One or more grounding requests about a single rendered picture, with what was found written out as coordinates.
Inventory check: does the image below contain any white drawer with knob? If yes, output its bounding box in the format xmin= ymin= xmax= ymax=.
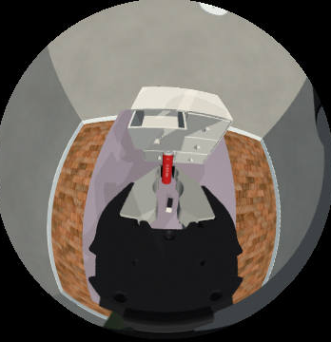
xmin=186 ymin=112 xmax=230 ymax=140
xmin=127 ymin=110 xmax=187 ymax=151

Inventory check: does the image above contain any red aa battery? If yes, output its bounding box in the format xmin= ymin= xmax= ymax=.
xmin=162 ymin=150 xmax=173 ymax=184

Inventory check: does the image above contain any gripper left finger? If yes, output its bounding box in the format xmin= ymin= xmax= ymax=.
xmin=88 ymin=165 xmax=163 ymax=255

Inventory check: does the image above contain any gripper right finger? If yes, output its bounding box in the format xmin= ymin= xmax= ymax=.
xmin=172 ymin=165 xmax=243 ymax=256

